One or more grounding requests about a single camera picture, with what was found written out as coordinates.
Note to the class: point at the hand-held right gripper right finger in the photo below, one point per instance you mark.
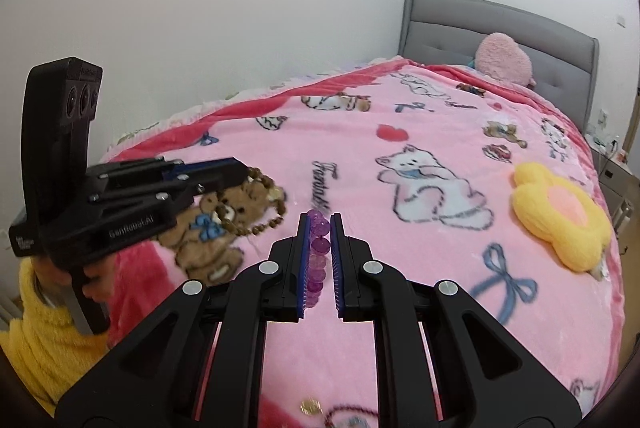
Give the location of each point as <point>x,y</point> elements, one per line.
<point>336,258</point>

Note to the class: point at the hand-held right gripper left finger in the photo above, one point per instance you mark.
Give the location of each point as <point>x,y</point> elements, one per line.
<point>303,258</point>

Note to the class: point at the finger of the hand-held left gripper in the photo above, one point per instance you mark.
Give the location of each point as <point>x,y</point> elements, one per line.
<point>165,198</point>
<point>215,170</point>

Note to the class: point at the person's left forearm yellow sleeve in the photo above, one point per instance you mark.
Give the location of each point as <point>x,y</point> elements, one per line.
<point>40,348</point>

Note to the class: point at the person's left hand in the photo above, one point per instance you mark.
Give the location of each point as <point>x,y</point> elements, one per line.
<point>100,288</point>

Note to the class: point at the pink printed blanket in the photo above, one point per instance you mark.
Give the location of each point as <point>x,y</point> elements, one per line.
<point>350,133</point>

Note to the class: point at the small gold trinket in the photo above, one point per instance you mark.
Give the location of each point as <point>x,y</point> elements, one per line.
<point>310,406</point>

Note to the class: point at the yellow flower cushion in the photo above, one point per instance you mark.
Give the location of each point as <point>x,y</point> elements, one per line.
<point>560,208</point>

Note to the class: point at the pink heart pillow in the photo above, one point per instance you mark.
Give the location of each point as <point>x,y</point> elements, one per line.
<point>502,58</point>

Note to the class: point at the grey upholstered headboard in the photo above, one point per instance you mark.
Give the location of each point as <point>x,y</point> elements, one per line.
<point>450,23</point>

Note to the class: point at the white bedside table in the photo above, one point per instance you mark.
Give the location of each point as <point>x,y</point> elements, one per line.
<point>616,180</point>

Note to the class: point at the white wall socket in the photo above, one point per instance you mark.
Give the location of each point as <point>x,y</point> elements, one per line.
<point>620,20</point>

